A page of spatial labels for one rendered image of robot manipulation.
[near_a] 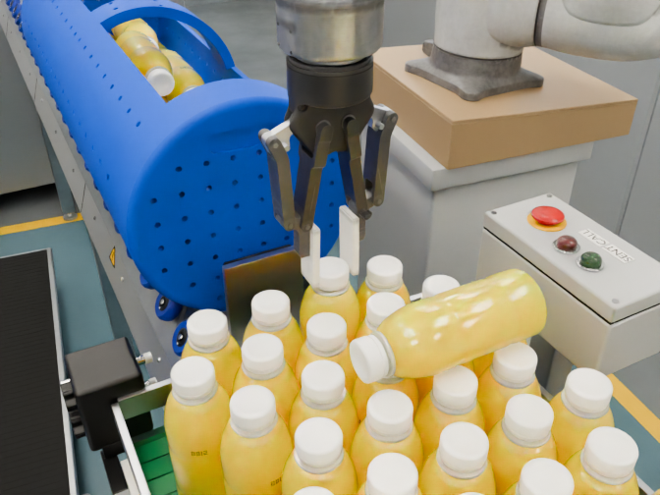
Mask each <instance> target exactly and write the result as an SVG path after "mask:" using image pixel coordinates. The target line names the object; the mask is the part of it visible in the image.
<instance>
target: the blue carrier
mask: <svg viewBox="0 0 660 495"><path fill-rule="evenodd" d="M140 18H142V19H143V20H144V21H145V22H146V23H147V24H148V25H149V26H150V27H151V28H152V29H153V30H154V31H155V33H156V35H157V38H158V40H159V41H160V42H161V43H162V44H163V45H164V46H165V47H166V48H167V49H168V50H172V51H175V52H177V53H178V54H179V55H180V56H181V57H182V58H183V59H184V60H185V61H186V62H187V63H188V64H189V65H190V66H191V67H192V68H193V69H194V70H195V71H196V72H197V73H198V74H199V75H200V76H201V77H202V79H203V80H204V83H205V84H203V85H200V86H197V87H195V88H192V89H190V90H188V91H186V92H184V93H182V94H180V95H179V96H177V97H175V98H174V99H172V100H170V101H169V102H168V103H166V102H165V101H164V100H163V98H162V97H161V96H160V95H159V94H158V92H157V91H156V90H155V89H154V88H153V86H152V85H151V84H150V83H149V82H148V80H147V79H146V78H145V77H144V76H143V74H142V73H141V72H140V71H139V70H138V68H137V67H136V66H135V64H134V63H133V62H132V61H131V60H130V58H129V57H128V56H127V55H126V54H125V52H124V51H123V50H122V49H121V48H120V46H119V45H118V44H117V43H116V42H115V40H114V39H113V38H112V37H111V36H110V34H109V33H111V34H113V33H112V31H111V28H114V27H116V26H118V25H120V24H122V23H125V22H128V21H131V20H135V19H140ZM21 19H22V28H23V33H24V36H25V39H26V42H27V46H28V48H29V50H30V52H31V54H32V56H33V58H34V60H35V62H36V64H37V66H38V68H39V70H40V72H41V73H42V75H43V77H44V79H45V82H46V84H47V86H48V88H49V90H50V92H51V94H52V96H53V98H54V100H55V102H56V104H57V106H58V108H59V110H60V112H61V114H62V116H63V118H64V120H65V122H66V124H67V126H68V128H69V130H70V132H71V135H72V137H73V139H74V141H75V143H76V145H77V147H78V149H79V151H80V153H81V155H82V158H83V160H84V162H85V164H86V166H87V168H88V170H89V172H90V174H91V176H92V178H93V180H94V181H95V184H96V186H97V188H98V190H99V192H100V194H101V196H102V198H103V200H104V202H105V204H106V206H107V208H108V210H109V212H110V214H111V216H112V218H113V220H114V222H115V224H116V226H117V228H118V230H119V232H120V235H121V237H122V239H123V241H124V243H125V245H126V247H127V249H128V251H129V253H130V255H131V257H132V259H133V261H134V263H135V265H136V267H137V269H138V271H139V272H140V274H141V275H142V276H143V278H144V279H145V280H146V281H147V282H148V283H149V284H150V285H151V286H152V287H153V288H154V289H155V290H156V291H157V292H159V293H160V294H161V295H163V296H164V297H166V298H167V299H169V300H171V301H173V302H175V303H179V304H181V305H184V306H188V307H191V308H195V309H200V310H204V309H216V310H219V311H226V303H225V294H224V284H223V275H222V265H223V263H224V262H227V261H230V260H234V259H237V258H241V257H244V256H248V255H251V254H255V253H258V252H262V251H265V250H269V249H272V248H277V247H281V246H284V245H291V246H293V245H294V230H292V231H290V232H288V231H286V230H285V229H284V228H283V227H282V226H281V224H280V223H279V222H278V221H277V220H276V219H275V217H274V212H273V204H272V195H271V188H270V180H269V171H268V163H267V155H266V151H265V149H264V147H263V146H262V144H261V142H260V140H259V138H258V133H259V131H260V130H262V129H268V130H269V131H271V130H273V129H274V128H276V127H277V126H279V125H280V124H282V123H283V122H284V117H285V114H286V112H287V109H288V106H289V97H288V91H287V90H286V89H284V88H283V87H281V86H279V85H276V84H273V83H270V82H264V81H258V80H251V79H249V78H248V77H247V76H246V75H245V74H244V73H242V72H241V71H240V70H239V69H238V68H237V67H235V64H234V61H233V58H232V56H231V53H230V51H229V50H228V48H227V46H226V45H225V43H224V42H223V40H222V39H221V38H220V36H219V35H218V34H217V33H216V32H215V31H214V30H213V29H212V28H211V27H210V26H208V25H207V24H206V23H205V22H203V21H202V20H201V19H200V18H198V17H197V16H196V15H195V14H193V13H192V12H191V11H189V10H188V9H186V8H184V7H182V6H180V5H178V4H176V3H174V2H171V1H168V0H83V1H82V0H23V4H22V11H21ZM186 24H187V25H189V26H191V27H193V28H195V29H197V30H198V32H199V33H200V34H201V35H202V37H203V38H204V39H205V40H204V39H203V38H201V37H200V36H199V35H198V34H197V33H196V32H194V31H193V30H192V29H191V28H190V27H188V26H187V25H186ZM108 32H109V33H108ZM342 205H346V206H347V207H348V208H349V206H348V205H347V203H346V198H345V192H344V187H343V181H342V175H341V170H340V164H339V159H338V153H337V151H334V152H332V153H330V154H328V156H327V162H326V166H325V167H324V168H323V169H322V174H321V180H320V186H319V192H318V198H317V203H316V208H315V214H314V220H313V223H314V224H315V225H316V226H317V227H318V228H319V229H320V258H322V257H326V255H327V254H328V253H329V251H330V250H331V248H332V247H333V245H335V243H336V241H337V240H338V238H339V236H340V216H339V207H340V206H342Z"/></svg>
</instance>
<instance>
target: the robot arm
mask: <svg viewBox="0 0 660 495"><path fill-rule="evenodd" d="M384 3H385V0H275V4H276V27H277V43H278V46H279V47H280V49H281V50H282V51H284V52H285V53H286V54H288V55H287V57H286V62H287V91H288V97H289V106H288V109H287V112H286V114H285V117H284V122H283V123H282V124H280V125H279V126H277V127H276V128H274V129H273V130H271V131H269V130H268V129H262V130H260V131H259V133H258V138H259V140H260V142H261V144H262V146H263V147H264V149H265V151H266V155H267V163H268V171H269V180H270V188H271V195H272V204H273V212H274V217H275V219H276V220H277V221H278V222H279V223H280V224H281V226H282V227H283V228H284V229H285V230H286V231H288V232H290V231H292V230H294V249H295V251H296V253H297V254H298V255H299V256H300V257H301V258H302V275H303V276H304V278H305V279H306V280H307V282H308V283H309V284H310V285H311V286H312V288H317V287H319V273H320V229H319V228H318V227H317V226H316V225H315V224H314V223H313V220H314V214H315V208H316V203H317V198H318V192H319V186H320V180H321V174H322V169H323V168H324V167H325V166H326V162H327V156H328V154H330V153H332V152H334V151H337V153H338V159H339V164H340V170H341V175H342V181H343V187H344V192H345V198H346V203H347V205H348V206H349V208H348V207H347V206H346V205H342V206H340V207H339V216H340V258H341V259H343V260H345V261H346V262H347V263H348V265H349V272H350V273H351V274H352V275H354V276H355V275H358V242H359V241H362V240H363V239H364V237H365V220H368V219H369V218H370V217H371V215H372V212H371V211H370V210H369V208H371V207H372V206H380V205H381V204H382V203H383V201H384V195H385V186H386V177H387V168H388V159H389V150H390V141H391V135H392V133H393V131H394V129H395V126H396V124H397V122H398V118H399V117H398V114H397V113H395V112H394V111H392V110H391V109H389V108H388V107H386V106H385V105H383V104H378V105H377V106H376V105H374V104H373V102H372V100H371V97H370V94H371V92H372V89H373V61H374V57H373V55H372V54H374V53H375V52H377V51H378V50H379V49H380V47H381V45H382V43H383V26H384ZM531 46H539V47H543V48H548V49H551V50H555V51H558V52H562V53H566V54H571V55H576V56H580V57H586V58H592V59H599V60H608V61H619V62H632V61H644V60H650V59H656V58H660V0H437V2H436V11H435V31H434V40H433V39H429V40H425V41H424V42H423V45H422V51H423V53H424V54H426V55H427V56H428V57H426V58H422V59H415V60H409V61H407V62H406V63H405V71H406V72H408V73H411V74H414V75H417V76H420V77H422V78H424V79H426V80H428V81H430V82H432V83H435V84H437V85H440V86H442V87H444V88H446V89H448V90H450V91H452V92H454V93H455V94H456V95H458V96H459V97H460V98H461V99H463V100H466V101H479V100H481V99H482V98H485V97H488V96H493V95H497V94H502V93H506V92H511V91H515V90H520V89H524V88H530V87H542V86H543V82H544V78H543V77H542V76H541V75H538V74H537V73H534V72H532V71H529V70H527V69H525V68H523V67H521V64H522V56H523V48H524V47H531ZM367 124H368V128H367V133H366V144H365V154H364V166H363V174H362V168H361V162H360V157H361V156H362V153H361V146H360V140H359V136H360V134H361V133H362V131H363V129H364V128H365V126H366V125H367ZM291 135H294V136H295V137H296V138H297V139H298V141H299V142H300V144H299V157H300V162H299V169H298V174H297V181H296V188H295V194H294V196H293V187H292V177H291V167H290V160H289V157H288V154H287V151H289V150H290V136H291Z"/></svg>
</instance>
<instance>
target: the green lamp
mask: <svg viewBox="0 0 660 495"><path fill-rule="evenodd" d="M579 261H580V263H581V264H582V265H584V266H586V267H590V268H598V267H600V266H601V265H602V257H601V256H600V254H599V253H597V252H595V251H587V252H584V253H583V254H582V255H581V257H580V259H579Z"/></svg>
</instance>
